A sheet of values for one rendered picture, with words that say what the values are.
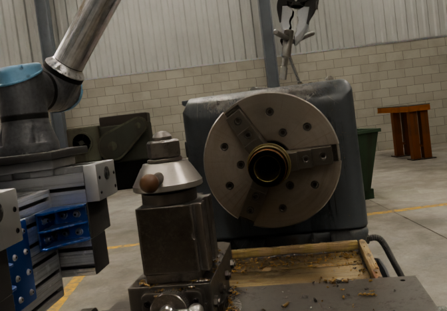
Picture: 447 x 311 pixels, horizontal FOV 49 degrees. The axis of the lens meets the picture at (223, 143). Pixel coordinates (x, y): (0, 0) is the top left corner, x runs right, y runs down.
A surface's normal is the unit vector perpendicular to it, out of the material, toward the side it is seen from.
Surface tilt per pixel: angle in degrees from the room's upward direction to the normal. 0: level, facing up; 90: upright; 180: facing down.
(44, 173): 90
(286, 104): 90
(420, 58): 90
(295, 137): 90
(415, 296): 0
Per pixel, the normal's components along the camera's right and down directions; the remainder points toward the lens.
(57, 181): -0.11, 0.07
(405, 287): -0.12, -0.99
